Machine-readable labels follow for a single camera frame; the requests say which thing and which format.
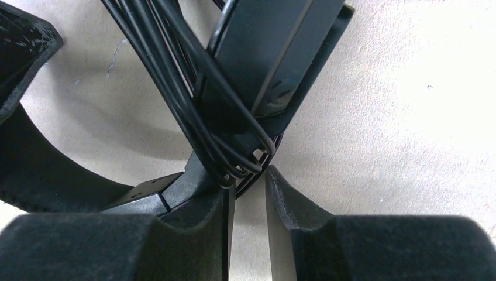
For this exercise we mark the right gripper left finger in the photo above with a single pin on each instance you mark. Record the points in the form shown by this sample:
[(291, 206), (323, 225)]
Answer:
[(190, 243)]

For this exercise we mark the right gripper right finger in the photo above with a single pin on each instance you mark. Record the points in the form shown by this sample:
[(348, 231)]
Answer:
[(309, 243)]

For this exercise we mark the black headset with microphone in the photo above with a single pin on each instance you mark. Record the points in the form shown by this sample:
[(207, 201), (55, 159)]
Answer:
[(233, 101)]

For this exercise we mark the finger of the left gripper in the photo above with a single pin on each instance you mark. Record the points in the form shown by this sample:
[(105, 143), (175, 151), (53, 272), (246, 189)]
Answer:
[(27, 43)]

